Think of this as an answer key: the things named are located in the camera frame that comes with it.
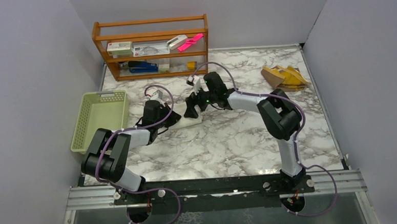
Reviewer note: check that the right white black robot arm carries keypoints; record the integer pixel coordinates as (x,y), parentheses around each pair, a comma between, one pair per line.
(279,114)

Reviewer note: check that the white flat package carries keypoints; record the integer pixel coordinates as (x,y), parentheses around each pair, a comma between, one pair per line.
(150,49)

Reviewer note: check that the white small box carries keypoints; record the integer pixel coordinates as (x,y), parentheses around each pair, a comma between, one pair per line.
(164,65)

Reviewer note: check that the white stapler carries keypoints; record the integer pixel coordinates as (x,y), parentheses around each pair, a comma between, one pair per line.
(176,42)

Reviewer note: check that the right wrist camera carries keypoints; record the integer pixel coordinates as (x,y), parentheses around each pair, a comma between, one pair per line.
(195,82)

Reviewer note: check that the white green box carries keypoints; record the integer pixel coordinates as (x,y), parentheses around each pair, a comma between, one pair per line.
(117,49)

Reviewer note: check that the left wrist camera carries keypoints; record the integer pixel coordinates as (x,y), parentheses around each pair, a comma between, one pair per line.
(157,96)

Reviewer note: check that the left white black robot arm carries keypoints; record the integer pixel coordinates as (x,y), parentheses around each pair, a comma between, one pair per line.
(106,156)

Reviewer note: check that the wooden shelf rack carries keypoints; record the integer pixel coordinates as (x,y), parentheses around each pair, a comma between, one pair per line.
(158,30)

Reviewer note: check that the green plastic basket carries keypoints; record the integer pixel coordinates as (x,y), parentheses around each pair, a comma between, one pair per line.
(104,109)

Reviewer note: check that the white towel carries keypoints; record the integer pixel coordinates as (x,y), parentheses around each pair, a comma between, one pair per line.
(184,122)

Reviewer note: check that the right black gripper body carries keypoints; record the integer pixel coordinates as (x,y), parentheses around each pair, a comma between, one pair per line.
(206,98)

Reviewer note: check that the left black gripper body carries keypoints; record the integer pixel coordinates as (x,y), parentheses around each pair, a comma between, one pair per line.
(163,110)

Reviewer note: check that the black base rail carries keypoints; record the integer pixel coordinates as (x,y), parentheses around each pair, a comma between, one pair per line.
(214,194)

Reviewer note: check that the brown yellow towels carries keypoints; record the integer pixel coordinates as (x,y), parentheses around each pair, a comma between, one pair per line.
(288,79)

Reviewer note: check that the yellow small object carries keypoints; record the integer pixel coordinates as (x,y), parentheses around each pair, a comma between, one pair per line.
(192,65)

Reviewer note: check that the blue stapler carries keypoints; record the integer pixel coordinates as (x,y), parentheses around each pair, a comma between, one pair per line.
(136,67)

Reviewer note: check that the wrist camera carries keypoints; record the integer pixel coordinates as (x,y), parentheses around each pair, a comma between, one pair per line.
(195,82)
(157,96)

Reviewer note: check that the pink plastic tool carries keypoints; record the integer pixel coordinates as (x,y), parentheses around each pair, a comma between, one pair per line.
(190,42)

